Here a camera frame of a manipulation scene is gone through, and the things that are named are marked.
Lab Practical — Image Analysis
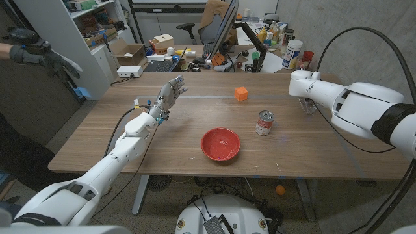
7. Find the person's dark gloved hand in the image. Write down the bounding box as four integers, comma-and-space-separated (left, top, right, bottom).
8, 38, 84, 81

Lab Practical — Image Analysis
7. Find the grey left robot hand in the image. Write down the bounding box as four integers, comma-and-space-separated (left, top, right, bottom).
149, 74, 189, 120

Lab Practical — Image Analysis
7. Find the clear plastic wrapper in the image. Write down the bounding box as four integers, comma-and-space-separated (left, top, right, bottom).
298, 97, 318, 116

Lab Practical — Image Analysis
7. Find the person's bare forearm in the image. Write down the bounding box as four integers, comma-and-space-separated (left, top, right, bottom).
0, 42, 12, 60

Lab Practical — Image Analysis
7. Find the red bowl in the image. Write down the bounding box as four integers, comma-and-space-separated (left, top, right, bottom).
200, 127, 242, 163

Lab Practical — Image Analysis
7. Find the orange cube block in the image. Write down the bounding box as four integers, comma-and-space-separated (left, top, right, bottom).
234, 86, 250, 102

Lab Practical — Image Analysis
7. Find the red and white soup can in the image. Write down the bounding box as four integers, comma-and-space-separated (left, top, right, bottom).
255, 110, 276, 137

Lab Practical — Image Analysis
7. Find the black laptop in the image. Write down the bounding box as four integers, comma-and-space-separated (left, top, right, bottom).
142, 46, 189, 73

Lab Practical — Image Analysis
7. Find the white shelf unit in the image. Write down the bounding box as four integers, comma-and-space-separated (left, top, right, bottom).
12, 0, 138, 100

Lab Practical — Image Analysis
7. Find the white power box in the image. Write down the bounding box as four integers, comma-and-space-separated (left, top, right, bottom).
116, 65, 144, 79

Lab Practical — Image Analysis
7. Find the small box with white lid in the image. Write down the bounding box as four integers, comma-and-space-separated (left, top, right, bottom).
149, 32, 176, 55

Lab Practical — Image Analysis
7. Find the open cardboard box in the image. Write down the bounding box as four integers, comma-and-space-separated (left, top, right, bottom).
109, 37, 148, 67

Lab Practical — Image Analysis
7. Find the small orange basketball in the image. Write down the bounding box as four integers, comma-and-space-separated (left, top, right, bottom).
211, 52, 226, 68

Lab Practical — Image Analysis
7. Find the grey office chair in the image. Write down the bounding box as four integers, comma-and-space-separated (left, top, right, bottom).
175, 14, 222, 46

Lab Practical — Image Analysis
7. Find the flat computer monitor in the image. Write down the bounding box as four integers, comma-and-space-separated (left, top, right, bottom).
207, 0, 241, 61

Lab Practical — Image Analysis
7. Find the tan jacket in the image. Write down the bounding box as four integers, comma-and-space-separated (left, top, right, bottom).
198, 0, 239, 45

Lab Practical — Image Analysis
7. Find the grey metal table leg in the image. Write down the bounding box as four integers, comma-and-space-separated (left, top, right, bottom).
131, 175, 151, 216
294, 177, 317, 223

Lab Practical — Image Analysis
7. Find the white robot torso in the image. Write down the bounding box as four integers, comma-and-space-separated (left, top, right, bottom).
175, 193, 270, 234

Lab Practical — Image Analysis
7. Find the white canister blue label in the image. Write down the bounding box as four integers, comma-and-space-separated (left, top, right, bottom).
281, 38, 304, 70

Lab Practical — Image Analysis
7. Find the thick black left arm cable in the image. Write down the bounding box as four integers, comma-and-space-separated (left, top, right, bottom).
103, 104, 151, 159

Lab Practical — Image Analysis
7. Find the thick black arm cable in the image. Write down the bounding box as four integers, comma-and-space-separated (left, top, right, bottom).
103, 104, 151, 159
316, 26, 416, 234

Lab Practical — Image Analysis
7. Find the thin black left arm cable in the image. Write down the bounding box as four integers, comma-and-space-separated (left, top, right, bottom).
92, 125, 160, 219

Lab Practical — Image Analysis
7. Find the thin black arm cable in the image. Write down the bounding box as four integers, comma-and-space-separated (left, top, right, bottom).
313, 100, 397, 155
92, 125, 160, 219

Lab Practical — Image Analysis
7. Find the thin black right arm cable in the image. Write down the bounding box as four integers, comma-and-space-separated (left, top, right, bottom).
313, 100, 397, 155

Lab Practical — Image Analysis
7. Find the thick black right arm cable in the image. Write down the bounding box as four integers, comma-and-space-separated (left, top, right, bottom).
316, 26, 416, 234

